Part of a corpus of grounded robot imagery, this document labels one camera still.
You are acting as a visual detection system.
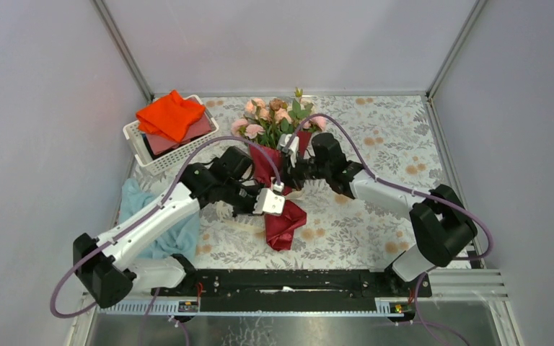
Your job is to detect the floral patterned tablecloth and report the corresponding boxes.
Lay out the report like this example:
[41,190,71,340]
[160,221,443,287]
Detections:
[192,96,447,270]

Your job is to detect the light blue cloth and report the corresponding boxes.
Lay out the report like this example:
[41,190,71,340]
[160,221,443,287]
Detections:
[118,178,200,262]

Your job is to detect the white plastic basket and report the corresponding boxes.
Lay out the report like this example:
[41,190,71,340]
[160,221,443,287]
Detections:
[123,108,219,176]

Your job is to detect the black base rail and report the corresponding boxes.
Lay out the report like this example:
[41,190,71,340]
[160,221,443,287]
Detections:
[152,269,432,313]

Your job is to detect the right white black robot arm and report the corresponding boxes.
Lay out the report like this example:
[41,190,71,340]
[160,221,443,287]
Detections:
[278,133,478,297]

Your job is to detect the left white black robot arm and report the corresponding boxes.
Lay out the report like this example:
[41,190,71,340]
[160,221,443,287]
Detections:
[72,146,268,308]

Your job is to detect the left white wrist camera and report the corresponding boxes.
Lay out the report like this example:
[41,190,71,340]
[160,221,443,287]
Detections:
[252,188,286,216]

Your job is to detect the dried brown fake flower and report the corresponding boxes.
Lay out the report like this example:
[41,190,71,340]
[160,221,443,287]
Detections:
[269,98,288,112]

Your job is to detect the pink fake flower bunch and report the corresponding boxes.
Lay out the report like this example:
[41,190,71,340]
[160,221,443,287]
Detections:
[303,115,327,133]

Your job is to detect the orange folded cloth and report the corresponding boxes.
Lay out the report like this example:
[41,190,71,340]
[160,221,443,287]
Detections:
[136,90,206,142]

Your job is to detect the cream ribbon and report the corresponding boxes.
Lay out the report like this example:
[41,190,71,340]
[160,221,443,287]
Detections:
[214,188,307,236]

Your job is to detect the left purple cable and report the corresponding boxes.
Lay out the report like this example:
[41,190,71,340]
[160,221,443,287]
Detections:
[49,136,285,346]

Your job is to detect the peach fake flower stem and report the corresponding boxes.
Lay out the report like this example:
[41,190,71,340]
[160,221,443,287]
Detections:
[243,98,291,148]

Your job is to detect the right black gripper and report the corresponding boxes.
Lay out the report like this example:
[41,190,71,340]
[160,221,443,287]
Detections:
[273,149,330,192]

